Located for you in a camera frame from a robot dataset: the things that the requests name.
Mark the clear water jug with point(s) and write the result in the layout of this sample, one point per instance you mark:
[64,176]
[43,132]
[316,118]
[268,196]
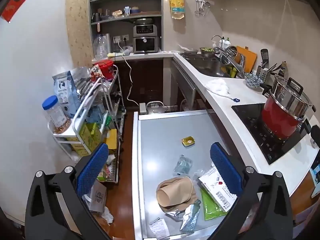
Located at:
[101,46]

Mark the white power strip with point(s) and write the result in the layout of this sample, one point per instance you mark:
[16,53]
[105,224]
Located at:
[155,105]

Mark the red cooking pot with lid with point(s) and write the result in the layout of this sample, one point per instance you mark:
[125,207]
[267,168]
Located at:
[290,97]

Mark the small blue clip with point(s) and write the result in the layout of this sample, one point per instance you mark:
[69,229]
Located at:
[236,100]

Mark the green packet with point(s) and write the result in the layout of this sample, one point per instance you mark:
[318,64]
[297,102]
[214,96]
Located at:
[212,206]

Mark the silver foil packet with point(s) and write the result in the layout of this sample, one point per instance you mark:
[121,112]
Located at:
[187,215]

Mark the yellow package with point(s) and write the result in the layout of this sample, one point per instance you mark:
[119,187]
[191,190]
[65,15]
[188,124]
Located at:
[112,140]

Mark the red snack bag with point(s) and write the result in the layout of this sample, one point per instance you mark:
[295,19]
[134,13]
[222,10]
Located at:
[101,71]

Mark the chrome faucet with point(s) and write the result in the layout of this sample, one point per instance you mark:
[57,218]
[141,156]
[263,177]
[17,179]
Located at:
[231,60]

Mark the blue patterned bowl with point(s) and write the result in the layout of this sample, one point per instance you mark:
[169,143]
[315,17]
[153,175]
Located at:
[253,81]

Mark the grey air fryer oven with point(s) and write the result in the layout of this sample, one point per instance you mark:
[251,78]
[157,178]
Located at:
[145,38]

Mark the steel utensil holder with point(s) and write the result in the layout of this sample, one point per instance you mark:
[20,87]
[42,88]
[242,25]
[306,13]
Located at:
[263,73]

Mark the grey wall shelf unit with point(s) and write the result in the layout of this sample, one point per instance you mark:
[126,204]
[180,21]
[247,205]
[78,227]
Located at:
[126,20]

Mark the steel sink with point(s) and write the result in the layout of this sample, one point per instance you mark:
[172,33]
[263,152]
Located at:
[207,65]

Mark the blue and white bag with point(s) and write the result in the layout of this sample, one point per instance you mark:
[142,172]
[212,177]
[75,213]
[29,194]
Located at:
[66,92]

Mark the white rack cart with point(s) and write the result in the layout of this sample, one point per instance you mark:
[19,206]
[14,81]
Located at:
[82,105]

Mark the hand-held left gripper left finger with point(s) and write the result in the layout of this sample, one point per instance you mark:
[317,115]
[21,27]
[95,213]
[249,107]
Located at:
[93,167]

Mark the tablet screen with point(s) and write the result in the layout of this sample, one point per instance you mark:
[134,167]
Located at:
[315,172]

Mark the black spatula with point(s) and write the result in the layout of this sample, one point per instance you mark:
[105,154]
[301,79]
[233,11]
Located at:
[264,56]

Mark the steel bowl with greens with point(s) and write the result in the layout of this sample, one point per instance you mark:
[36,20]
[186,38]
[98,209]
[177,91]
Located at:
[207,51]

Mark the black induction cooktop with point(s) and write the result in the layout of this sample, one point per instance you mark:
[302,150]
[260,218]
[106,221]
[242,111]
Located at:
[252,122]

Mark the white wall socket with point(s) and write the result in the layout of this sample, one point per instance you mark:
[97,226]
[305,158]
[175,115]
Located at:
[121,38]

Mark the crumpled white paper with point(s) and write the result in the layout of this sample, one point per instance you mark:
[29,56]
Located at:
[107,215]

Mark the yellow hanging bag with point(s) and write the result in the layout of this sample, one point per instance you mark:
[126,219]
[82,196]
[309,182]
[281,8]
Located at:
[177,1]

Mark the printed paper leaflet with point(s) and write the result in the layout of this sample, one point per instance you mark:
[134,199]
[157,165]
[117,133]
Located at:
[158,227]

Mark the white soap bottle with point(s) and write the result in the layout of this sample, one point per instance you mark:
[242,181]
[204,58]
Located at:
[227,43]

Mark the orange cutting board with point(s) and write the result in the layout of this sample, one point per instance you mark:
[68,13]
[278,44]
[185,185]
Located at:
[246,57]

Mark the white printed packet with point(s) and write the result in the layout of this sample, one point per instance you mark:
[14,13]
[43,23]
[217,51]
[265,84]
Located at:
[215,185]

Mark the stack of yellow green boxes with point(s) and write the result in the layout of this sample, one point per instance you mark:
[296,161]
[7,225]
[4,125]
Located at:
[88,132]

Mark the hanging measuring spoons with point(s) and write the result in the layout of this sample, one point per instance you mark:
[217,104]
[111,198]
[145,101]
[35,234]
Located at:
[201,6]

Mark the small gold foil packet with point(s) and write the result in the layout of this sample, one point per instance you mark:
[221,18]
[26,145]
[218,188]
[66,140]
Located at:
[188,140]

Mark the plastic jar with blue lid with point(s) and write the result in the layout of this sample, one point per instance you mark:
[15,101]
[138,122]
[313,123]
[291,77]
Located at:
[56,116]

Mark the white paper bag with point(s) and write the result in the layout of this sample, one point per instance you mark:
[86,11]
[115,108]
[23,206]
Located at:
[98,197]

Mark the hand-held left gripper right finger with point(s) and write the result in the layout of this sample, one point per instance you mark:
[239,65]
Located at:
[225,167]

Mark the clear plastic wrapper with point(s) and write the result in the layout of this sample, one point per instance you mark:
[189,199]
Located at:
[183,166]

